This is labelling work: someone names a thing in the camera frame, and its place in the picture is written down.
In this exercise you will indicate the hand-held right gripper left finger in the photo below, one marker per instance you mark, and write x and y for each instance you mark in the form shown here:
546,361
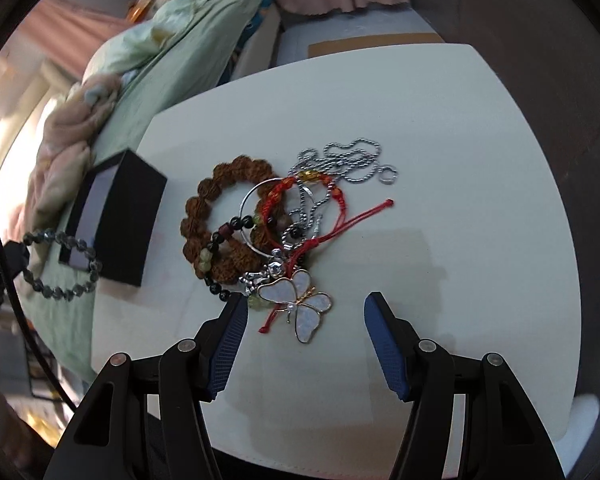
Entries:
227,345

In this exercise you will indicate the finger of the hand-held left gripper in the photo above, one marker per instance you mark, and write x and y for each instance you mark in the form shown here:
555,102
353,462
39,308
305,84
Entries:
0,275

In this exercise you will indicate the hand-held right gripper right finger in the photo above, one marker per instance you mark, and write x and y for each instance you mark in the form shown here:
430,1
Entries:
385,345

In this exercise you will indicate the thin silver hoop bangle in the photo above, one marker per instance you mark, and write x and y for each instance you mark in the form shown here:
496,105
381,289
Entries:
241,220

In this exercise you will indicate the black jewelry box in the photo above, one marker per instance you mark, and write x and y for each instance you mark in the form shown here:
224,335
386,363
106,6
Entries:
130,210

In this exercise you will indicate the pink fleece blanket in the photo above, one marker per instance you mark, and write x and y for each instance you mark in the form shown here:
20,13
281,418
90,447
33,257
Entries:
67,135

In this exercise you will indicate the green bed with bedding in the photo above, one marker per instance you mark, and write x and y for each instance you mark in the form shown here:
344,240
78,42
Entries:
145,90

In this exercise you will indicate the brown cardboard sheet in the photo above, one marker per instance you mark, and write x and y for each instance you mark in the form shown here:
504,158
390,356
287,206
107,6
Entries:
375,45

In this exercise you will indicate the orange object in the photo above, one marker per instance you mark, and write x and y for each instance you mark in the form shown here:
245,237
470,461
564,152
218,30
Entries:
141,9

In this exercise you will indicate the beige bed base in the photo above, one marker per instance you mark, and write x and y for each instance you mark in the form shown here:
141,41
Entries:
260,45

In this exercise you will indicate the light green duvet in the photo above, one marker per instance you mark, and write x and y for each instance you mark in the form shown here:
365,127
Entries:
190,25

